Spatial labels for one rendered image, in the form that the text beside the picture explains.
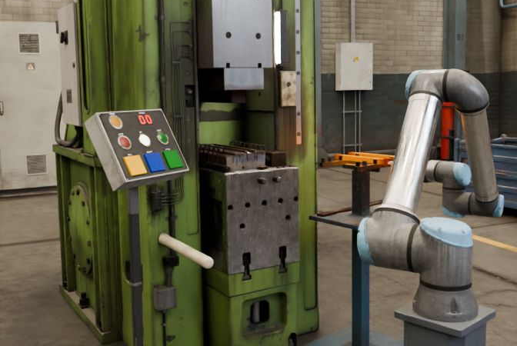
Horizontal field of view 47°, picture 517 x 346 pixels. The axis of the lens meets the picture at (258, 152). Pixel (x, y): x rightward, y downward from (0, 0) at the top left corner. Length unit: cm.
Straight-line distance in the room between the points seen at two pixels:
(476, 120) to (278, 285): 119
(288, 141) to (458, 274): 136
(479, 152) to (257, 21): 110
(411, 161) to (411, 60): 869
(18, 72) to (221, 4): 535
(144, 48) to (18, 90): 522
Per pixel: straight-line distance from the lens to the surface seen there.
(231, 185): 259
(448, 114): 996
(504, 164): 617
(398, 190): 197
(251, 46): 268
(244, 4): 269
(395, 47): 1047
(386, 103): 1036
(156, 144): 233
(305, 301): 321
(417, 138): 206
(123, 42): 299
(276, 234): 275
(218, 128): 314
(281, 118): 293
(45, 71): 779
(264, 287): 279
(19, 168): 781
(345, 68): 973
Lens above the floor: 128
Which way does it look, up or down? 6 degrees down
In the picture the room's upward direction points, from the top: 1 degrees counter-clockwise
